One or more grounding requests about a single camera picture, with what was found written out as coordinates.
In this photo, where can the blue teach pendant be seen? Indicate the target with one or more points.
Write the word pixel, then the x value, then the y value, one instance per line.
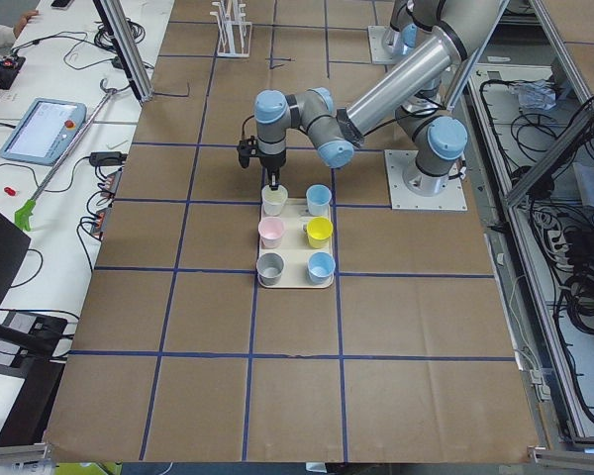
pixel 45 132

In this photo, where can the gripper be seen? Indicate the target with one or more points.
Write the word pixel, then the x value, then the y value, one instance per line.
pixel 272 160

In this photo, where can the aluminium frame post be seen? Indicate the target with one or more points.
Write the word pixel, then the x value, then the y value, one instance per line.
pixel 117 27

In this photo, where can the cream serving tray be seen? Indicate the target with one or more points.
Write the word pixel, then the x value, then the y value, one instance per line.
pixel 294 247

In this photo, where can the black smartphone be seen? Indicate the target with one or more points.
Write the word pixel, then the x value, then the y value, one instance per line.
pixel 60 4

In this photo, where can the grey plastic cup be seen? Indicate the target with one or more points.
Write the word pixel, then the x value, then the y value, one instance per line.
pixel 269 268

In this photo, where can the green handled reacher grabber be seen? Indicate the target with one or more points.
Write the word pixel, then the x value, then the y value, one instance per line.
pixel 22 216

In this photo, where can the light blue cup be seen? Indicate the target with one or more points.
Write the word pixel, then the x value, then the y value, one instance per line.
pixel 318 198
pixel 321 267

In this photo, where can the white wire cup rack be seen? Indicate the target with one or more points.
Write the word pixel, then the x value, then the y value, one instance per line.
pixel 233 27

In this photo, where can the pink plastic cup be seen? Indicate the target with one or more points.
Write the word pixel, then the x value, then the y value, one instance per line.
pixel 271 231

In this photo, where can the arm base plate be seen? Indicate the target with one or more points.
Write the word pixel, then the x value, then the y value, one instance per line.
pixel 384 44
pixel 411 190

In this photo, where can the white plastic cup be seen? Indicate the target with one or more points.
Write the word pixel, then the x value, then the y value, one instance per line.
pixel 273 200

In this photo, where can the black power adapter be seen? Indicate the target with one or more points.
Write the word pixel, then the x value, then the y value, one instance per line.
pixel 106 158

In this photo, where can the black monitor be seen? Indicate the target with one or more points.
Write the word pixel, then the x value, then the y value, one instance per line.
pixel 14 245

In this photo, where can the yellow plastic cup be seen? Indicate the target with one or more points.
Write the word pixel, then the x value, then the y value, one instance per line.
pixel 319 231

